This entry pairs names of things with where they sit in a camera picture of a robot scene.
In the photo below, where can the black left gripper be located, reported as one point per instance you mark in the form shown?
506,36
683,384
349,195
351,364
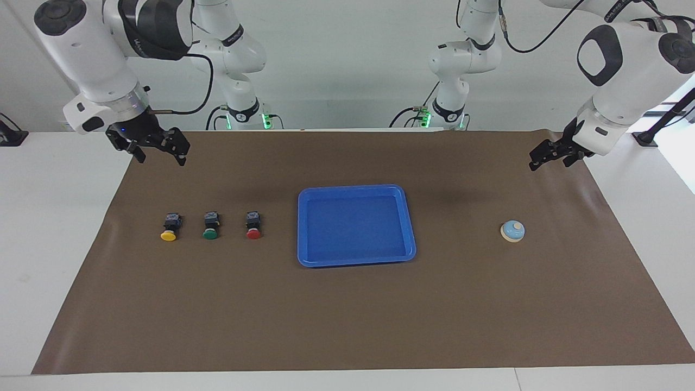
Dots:
570,145

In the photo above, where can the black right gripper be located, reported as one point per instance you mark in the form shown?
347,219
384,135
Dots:
147,131

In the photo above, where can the yellow push button switch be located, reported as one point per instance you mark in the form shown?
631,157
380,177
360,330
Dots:
170,228

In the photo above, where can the light blue desk bell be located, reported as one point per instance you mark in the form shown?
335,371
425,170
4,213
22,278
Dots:
511,232

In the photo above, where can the green push button switch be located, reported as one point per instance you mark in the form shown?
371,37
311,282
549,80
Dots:
211,225

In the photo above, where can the red push button switch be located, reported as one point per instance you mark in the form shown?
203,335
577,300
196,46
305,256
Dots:
253,225

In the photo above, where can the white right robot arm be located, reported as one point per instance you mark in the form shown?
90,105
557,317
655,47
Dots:
87,54

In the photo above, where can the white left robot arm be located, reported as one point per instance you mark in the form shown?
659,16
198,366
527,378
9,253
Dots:
624,81

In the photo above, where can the blue plastic tray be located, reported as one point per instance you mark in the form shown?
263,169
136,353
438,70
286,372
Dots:
355,228

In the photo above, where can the brown table mat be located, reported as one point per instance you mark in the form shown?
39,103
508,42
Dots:
347,320

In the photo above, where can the black camera stand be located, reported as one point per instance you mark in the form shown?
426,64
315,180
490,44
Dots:
646,139

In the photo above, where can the black desk mount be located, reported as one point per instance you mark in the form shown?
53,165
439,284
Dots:
11,138

